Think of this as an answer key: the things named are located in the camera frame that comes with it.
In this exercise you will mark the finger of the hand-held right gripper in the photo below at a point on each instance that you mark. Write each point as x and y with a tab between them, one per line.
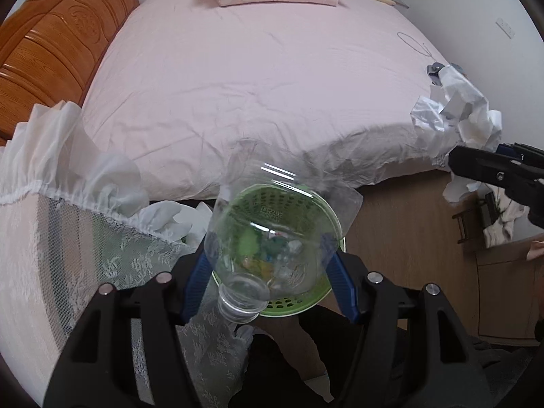
525	155
488	165

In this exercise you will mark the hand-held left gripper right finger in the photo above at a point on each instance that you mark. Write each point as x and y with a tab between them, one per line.
342	284

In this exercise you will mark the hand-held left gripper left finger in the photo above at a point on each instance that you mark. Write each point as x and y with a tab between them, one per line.
197	274

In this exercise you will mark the green plastic basket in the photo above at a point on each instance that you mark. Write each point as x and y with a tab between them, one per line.
289	307

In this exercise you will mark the clear plastic bottle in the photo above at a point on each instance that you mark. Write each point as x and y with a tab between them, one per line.
250	229

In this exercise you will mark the white paper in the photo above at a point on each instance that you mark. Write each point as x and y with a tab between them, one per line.
459	102

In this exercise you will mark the white crumpled tissue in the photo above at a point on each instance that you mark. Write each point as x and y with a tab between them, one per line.
176	221

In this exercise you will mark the small wooden stool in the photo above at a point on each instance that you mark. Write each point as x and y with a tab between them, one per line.
465	221

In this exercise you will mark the cream cloth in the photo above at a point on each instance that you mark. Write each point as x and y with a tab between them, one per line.
508	225

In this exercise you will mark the small grey item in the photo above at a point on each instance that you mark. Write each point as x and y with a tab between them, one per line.
435	69

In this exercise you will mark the white lace tablecloth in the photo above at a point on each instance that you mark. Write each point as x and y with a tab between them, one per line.
76	242

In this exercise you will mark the wooden cabinet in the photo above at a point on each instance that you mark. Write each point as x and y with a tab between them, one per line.
510	297

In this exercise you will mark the bed with pink sheet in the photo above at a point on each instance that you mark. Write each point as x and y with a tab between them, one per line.
255	80

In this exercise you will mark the wooden headboard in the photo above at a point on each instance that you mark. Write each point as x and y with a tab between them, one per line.
51	46

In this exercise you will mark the white wall socket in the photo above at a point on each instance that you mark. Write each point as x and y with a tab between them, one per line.
505	26

